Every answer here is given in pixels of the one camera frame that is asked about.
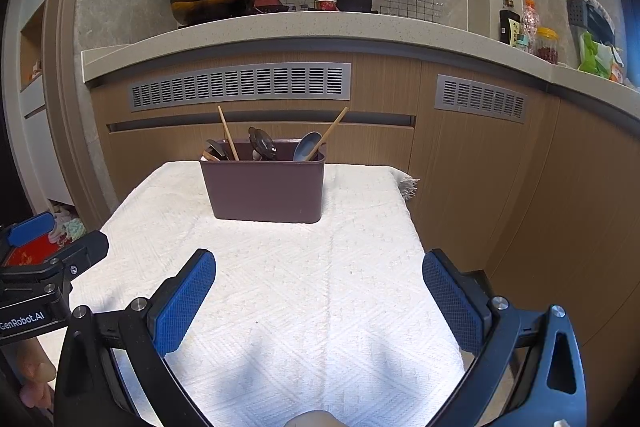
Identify dark sauce bottle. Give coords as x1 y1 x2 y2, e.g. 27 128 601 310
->
499 1 522 44

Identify pile of cloth slippers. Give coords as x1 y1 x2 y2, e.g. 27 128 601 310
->
50 204 86 248

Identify wooden chopstick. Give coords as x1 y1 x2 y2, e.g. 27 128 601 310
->
218 106 240 160
306 107 349 162

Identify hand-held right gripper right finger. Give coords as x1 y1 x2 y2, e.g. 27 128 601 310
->
421 248 588 427

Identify short grey vent grille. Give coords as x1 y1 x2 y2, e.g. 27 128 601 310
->
434 74 528 124

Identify white textured tablecloth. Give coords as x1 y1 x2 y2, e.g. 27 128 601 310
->
37 161 466 427

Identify red floor mat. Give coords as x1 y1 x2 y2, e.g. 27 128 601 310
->
0 244 56 268

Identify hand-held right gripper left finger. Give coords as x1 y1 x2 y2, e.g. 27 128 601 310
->
54 248 217 427

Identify maroon plastic utensil holder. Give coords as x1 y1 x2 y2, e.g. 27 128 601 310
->
200 146 327 224

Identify grey plastic spoon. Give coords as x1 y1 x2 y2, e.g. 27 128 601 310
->
293 132 323 162

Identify orange capped plastic bottle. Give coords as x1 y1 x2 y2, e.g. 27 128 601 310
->
521 0 541 38

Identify black wall rack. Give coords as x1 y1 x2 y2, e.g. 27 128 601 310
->
566 0 616 42

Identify person's left hand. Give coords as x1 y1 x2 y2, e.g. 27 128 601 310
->
17 339 57 408

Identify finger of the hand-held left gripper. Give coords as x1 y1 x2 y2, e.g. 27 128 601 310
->
7 212 56 246
52 230 110 280

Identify wooden base cabinet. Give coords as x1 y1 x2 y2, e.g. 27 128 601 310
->
90 49 640 408

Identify long grey vent grille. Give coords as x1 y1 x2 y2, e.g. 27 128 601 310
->
131 63 352 112

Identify beige kitchen countertop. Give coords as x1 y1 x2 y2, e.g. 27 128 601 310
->
81 11 640 92

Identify white tall cabinet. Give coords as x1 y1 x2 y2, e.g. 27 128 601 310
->
2 0 76 212

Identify yellow lid jar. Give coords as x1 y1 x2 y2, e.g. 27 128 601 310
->
533 27 559 65

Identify green plastic bag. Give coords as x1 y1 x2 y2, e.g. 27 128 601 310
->
577 32 626 80

